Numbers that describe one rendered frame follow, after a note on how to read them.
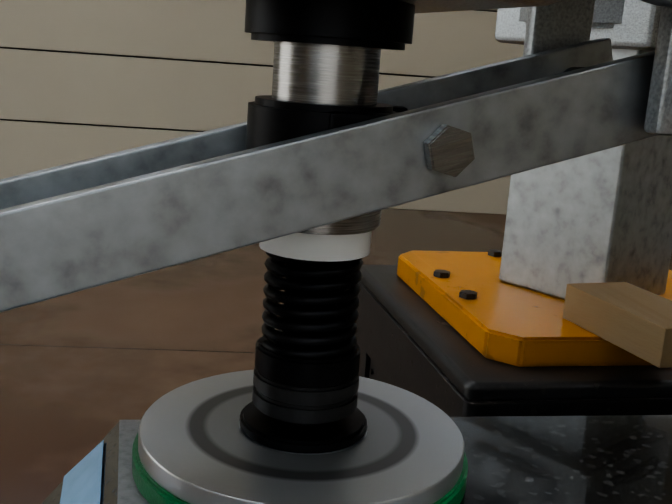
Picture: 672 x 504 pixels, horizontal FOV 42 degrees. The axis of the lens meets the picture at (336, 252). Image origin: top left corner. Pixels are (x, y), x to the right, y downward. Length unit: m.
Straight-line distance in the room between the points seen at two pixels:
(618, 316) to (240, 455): 0.71
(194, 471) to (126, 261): 0.13
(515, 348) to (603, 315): 0.12
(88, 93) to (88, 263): 6.06
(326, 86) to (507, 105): 0.10
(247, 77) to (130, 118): 0.89
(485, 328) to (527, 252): 0.24
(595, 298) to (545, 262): 0.19
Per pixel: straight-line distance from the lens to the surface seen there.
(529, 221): 1.37
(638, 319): 1.13
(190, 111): 6.44
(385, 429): 0.59
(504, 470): 0.62
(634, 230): 1.34
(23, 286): 0.47
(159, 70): 6.44
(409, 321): 1.30
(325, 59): 0.50
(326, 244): 0.51
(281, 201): 0.47
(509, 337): 1.15
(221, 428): 0.58
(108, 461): 0.62
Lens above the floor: 1.12
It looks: 13 degrees down
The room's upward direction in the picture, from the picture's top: 4 degrees clockwise
